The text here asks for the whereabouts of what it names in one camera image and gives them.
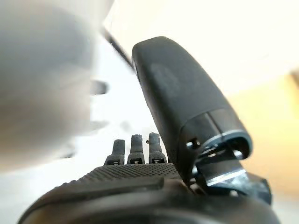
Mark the yellow tea plastic bottle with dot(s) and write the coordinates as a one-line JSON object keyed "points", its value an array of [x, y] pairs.
{"points": [[42, 81]]}

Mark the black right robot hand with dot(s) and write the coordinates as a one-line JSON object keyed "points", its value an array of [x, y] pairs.
{"points": [[177, 93]]}

